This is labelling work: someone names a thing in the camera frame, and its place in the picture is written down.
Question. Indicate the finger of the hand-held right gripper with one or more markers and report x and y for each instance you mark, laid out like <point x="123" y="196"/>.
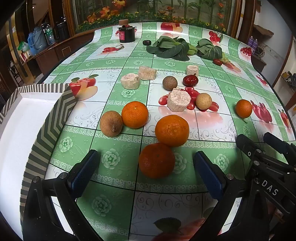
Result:
<point x="277" y="143"/>
<point x="247" y="146"/>

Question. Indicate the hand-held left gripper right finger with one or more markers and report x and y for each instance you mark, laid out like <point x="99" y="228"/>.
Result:
<point x="208" y="176"/>

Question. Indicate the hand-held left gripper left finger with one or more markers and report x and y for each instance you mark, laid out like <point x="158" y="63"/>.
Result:
<point x="85" y="171"/>

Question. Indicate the small stemmed orange tangerine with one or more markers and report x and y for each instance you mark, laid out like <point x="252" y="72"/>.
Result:
<point x="243" y="108"/>

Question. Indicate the large brown round fruit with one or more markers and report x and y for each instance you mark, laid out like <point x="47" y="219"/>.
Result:
<point x="111" y="122"/>

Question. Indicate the light tan round fruit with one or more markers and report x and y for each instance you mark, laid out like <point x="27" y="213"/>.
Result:
<point x="203" y="101"/>

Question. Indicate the striped white cardboard box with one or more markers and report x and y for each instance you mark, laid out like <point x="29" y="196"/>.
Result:
<point x="23" y="120"/>

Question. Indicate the large pinkish dried cake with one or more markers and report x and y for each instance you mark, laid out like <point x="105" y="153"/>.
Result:
<point x="178" y="99"/>

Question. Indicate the round beige dried cake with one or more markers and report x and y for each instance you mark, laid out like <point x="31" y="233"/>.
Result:
<point x="130" y="80"/>

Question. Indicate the green fruit printed tablecloth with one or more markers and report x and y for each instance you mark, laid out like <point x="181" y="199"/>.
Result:
<point x="129" y="148"/>

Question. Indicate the wooden side shelf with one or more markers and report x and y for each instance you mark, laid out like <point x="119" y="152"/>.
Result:
<point x="259" y="60"/>

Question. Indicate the shiny red jujube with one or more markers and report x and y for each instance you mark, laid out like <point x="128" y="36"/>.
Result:
<point x="190" y="80"/>

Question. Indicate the small red jujube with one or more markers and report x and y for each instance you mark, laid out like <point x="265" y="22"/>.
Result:
<point x="217" y="62"/>

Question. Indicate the small pale dried cake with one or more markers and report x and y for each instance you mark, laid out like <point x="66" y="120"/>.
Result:
<point x="192" y="69"/>

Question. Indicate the green bok choy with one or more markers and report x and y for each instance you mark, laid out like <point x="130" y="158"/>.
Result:
<point x="171" y="49"/>
<point x="210" y="52"/>

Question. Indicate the purple bottle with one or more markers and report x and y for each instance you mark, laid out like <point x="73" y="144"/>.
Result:
<point x="250" y="42"/>
<point x="255" y="45"/>

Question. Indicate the squarish beige dried cake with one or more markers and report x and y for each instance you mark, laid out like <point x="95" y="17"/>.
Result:
<point x="147" y="72"/>

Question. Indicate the wooden cabinet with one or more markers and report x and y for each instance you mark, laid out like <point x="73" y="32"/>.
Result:
<point x="62" y="49"/>

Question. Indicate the blue plastic jug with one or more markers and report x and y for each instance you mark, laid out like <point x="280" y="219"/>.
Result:
<point x="31" y="45"/>

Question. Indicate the green white bag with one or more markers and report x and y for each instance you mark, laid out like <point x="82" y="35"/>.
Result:
<point x="23" y="47"/>

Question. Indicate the blue grey thermos jug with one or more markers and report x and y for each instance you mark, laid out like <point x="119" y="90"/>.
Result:
<point x="41" y="38"/>

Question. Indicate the clear green-label plastic bottle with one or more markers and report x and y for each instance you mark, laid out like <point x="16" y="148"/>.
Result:
<point x="49" y="34"/>

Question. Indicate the black red-label jar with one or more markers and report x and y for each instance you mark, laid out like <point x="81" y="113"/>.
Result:
<point x="126" y="34"/>

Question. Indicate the dark black jujube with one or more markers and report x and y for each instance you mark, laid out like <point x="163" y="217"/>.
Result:
<point x="146" y="42"/>

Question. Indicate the black thermos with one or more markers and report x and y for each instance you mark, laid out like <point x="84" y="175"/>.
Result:
<point x="61" y="30"/>

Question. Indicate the wooden jar stopper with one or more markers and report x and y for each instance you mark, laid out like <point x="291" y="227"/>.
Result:
<point x="123" y="22"/>

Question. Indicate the flower painted glass screen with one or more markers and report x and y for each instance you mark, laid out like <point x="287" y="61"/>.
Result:
<point x="150" y="11"/>

